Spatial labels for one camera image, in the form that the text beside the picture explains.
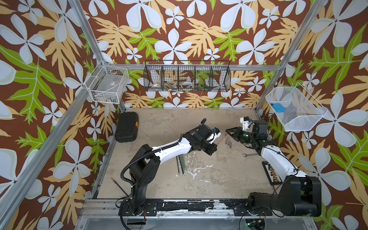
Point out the white mesh corner basket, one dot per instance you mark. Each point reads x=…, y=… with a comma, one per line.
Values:
x=303, y=112

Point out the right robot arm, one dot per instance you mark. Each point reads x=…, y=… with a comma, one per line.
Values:
x=299, y=195

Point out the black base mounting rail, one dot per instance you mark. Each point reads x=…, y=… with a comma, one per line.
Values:
x=155, y=207

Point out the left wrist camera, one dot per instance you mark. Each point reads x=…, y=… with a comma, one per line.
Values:
x=215, y=133

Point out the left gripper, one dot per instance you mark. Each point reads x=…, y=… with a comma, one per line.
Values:
x=213, y=147

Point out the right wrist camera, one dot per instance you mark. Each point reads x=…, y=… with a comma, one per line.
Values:
x=246, y=123

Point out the silver open-end wrench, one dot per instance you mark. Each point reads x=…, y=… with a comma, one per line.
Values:
x=249, y=155

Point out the black plastic tool case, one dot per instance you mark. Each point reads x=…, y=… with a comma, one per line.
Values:
x=127, y=127

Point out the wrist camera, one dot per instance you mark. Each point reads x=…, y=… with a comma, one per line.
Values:
x=246, y=123
x=215, y=133

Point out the thin black rod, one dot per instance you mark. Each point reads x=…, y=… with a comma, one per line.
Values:
x=119, y=186

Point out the black wire basket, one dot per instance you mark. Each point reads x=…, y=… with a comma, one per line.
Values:
x=186, y=75

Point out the blue object in basket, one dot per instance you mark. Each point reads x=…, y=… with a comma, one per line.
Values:
x=278, y=108

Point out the bundle of coloured pencils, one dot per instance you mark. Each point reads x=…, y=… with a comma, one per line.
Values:
x=182, y=163

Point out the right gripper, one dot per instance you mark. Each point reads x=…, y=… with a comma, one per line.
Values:
x=237, y=132

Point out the white wire basket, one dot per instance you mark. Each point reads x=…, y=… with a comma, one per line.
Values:
x=106, y=84

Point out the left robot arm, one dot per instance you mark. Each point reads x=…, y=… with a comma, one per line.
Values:
x=143, y=167

